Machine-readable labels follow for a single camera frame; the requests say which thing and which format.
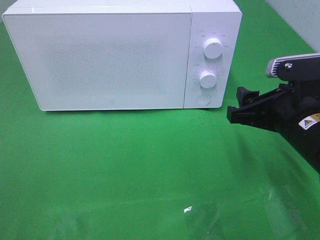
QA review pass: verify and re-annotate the round white door button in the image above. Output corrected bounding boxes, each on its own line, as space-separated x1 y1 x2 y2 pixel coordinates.
196 93 211 106

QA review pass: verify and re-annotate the white microwave door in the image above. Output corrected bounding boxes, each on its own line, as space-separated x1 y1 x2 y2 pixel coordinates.
3 13 191 111

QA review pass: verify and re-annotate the white microwave knob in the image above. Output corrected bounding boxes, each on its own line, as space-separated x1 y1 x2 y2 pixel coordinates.
199 70 217 89
202 37 223 59

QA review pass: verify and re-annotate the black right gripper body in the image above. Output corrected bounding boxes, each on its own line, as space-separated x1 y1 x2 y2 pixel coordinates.
247 83 303 135

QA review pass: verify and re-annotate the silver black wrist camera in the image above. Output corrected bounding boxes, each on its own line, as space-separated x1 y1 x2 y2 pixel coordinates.
265 53 320 82

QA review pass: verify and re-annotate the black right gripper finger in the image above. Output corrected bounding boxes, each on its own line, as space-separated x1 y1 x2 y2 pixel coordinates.
226 105 257 127
236 86 260 105

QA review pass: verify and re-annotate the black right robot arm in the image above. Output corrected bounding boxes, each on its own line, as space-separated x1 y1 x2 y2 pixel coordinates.
226 83 320 172

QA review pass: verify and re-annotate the white microwave oven body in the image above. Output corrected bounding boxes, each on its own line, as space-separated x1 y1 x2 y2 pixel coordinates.
2 0 242 109

